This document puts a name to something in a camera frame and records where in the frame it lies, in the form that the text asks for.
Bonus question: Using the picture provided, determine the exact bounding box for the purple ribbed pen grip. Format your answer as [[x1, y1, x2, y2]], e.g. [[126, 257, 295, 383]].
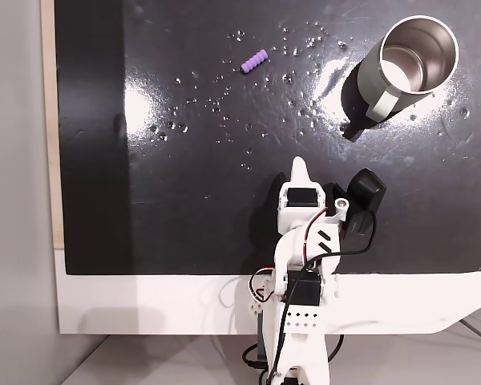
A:
[[239, 48, 269, 75]]

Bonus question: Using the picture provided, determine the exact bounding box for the pale green steel cup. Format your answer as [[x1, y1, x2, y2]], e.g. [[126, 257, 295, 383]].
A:
[[354, 14, 460, 124]]

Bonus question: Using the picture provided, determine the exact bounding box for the black rubber mat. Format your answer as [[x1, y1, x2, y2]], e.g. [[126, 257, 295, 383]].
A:
[[54, 0, 481, 277]]

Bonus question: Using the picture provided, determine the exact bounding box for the red servo cable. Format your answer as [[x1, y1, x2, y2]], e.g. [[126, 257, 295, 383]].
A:
[[299, 207, 332, 266]]

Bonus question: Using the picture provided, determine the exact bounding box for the black camera box with mount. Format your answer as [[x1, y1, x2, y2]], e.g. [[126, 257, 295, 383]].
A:
[[323, 168, 388, 246]]

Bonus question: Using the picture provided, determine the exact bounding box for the black base cable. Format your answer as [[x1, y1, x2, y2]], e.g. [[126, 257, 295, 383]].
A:
[[241, 331, 345, 372]]

